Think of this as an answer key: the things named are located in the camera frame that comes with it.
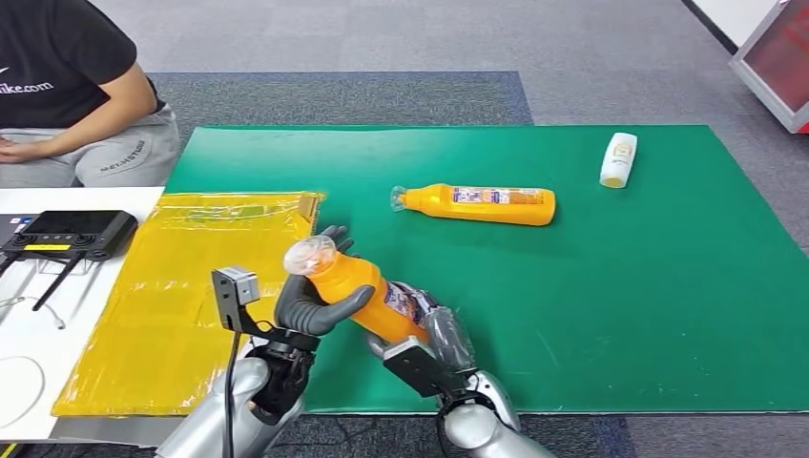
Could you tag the small white bottle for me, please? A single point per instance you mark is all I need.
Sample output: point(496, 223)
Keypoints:
point(618, 159)

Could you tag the green table mat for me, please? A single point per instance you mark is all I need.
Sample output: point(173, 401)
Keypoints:
point(600, 284)

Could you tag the person's left hand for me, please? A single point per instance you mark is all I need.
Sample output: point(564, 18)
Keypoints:
point(14, 151)

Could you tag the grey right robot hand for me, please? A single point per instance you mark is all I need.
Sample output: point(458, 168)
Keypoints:
point(452, 335)

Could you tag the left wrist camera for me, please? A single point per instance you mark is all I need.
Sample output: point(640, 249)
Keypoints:
point(237, 287)

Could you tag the red cabinet with white frame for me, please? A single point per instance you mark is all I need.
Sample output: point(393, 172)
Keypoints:
point(780, 63)

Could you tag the person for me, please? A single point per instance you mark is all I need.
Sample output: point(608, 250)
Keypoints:
point(57, 57)

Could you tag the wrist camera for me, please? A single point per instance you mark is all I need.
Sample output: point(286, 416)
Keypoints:
point(237, 287)
point(414, 366)

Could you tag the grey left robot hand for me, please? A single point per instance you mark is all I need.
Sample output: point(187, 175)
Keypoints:
point(310, 313)

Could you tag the black remote controller with antennas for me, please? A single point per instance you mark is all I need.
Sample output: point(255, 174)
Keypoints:
point(76, 231)

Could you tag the person's left forearm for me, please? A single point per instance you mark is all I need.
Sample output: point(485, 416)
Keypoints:
point(101, 120)

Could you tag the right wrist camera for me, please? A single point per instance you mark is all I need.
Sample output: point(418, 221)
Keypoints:
point(414, 366)

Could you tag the orange bottle with clear cap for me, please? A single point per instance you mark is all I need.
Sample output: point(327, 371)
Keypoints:
point(354, 284)
point(487, 207)

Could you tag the grey laptop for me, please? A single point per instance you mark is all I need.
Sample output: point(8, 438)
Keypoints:
point(9, 226)

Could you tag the yellow plastic sheet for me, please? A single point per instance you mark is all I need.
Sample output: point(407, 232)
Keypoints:
point(164, 303)

